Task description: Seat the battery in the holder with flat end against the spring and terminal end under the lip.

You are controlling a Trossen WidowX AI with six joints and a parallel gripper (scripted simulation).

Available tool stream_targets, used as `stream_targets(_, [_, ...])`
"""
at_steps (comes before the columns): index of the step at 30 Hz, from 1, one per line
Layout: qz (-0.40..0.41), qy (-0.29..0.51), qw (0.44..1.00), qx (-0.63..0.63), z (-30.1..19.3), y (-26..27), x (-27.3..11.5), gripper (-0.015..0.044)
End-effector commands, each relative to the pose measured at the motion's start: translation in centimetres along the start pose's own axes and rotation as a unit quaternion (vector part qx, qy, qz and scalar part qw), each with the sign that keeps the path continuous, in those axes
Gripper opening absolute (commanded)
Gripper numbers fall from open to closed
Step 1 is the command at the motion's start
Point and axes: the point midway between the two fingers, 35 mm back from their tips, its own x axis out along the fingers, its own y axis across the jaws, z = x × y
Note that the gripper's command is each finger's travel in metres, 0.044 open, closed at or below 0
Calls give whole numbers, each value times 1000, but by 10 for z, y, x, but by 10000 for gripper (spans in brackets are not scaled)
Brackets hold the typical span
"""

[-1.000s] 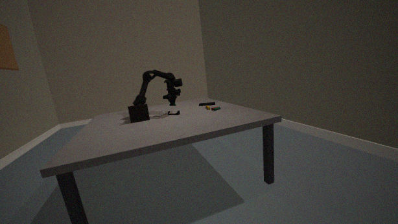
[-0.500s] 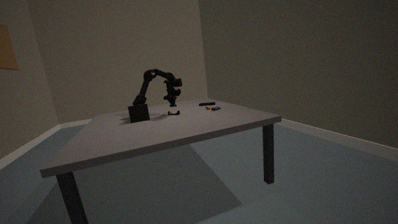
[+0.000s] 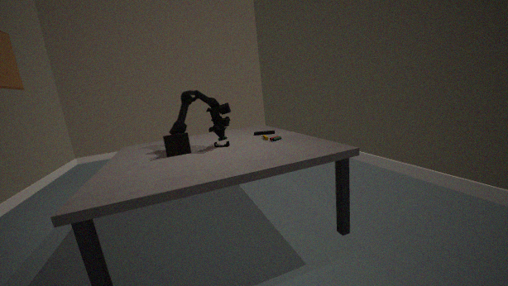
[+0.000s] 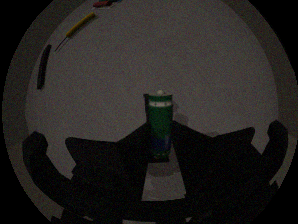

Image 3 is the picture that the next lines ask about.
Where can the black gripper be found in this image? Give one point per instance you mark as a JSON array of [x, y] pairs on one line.
[[218, 129]]

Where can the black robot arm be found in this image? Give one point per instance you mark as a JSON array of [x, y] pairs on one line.
[[179, 125]]

